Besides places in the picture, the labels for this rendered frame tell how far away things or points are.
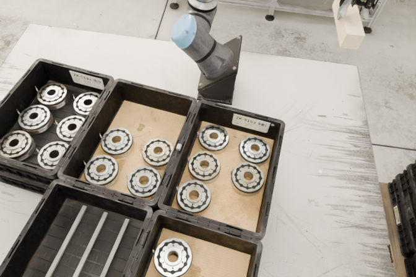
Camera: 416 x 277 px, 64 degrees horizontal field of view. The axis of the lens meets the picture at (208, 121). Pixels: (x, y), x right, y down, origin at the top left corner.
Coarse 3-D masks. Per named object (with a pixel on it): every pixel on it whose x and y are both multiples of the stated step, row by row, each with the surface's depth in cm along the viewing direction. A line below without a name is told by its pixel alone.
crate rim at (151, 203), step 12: (132, 84) 115; (108, 96) 111; (180, 96) 113; (192, 108) 110; (84, 132) 103; (180, 132) 105; (72, 156) 98; (60, 168) 95; (168, 168) 97; (72, 180) 94; (108, 192) 92; (120, 192) 92; (156, 192) 93; (144, 204) 91; (156, 204) 92
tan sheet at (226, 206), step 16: (224, 128) 119; (272, 144) 116; (224, 160) 111; (240, 160) 111; (224, 176) 108; (176, 192) 104; (224, 192) 105; (208, 208) 101; (224, 208) 102; (240, 208) 102; (256, 208) 102; (240, 224) 99; (256, 224) 99
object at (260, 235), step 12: (228, 108) 111; (192, 120) 108; (276, 120) 109; (180, 156) 100; (276, 156) 101; (276, 168) 99; (168, 180) 95; (192, 216) 89; (264, 216) 92; (228, 228) 88; (240, 228) 88; (264, 228) 89
